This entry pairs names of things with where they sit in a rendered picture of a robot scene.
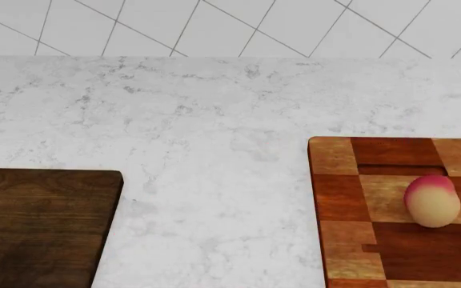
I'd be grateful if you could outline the checkered patchwork wooden cutting board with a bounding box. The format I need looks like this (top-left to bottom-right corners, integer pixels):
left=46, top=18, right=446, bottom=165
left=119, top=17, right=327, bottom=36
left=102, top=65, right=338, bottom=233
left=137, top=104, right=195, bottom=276
left=307, top=135, right=461, bottom=288

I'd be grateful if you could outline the cream and pink peach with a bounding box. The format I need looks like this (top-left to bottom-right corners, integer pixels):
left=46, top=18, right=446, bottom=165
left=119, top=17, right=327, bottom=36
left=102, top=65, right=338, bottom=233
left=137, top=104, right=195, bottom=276
left=403, top=174, right=461, bottom=229

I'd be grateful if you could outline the dark walnut cutting board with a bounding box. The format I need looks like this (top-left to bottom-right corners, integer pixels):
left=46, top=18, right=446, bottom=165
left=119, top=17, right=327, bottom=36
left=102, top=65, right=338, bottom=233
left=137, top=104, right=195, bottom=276
left=0, top=167, right=126, bottom=288

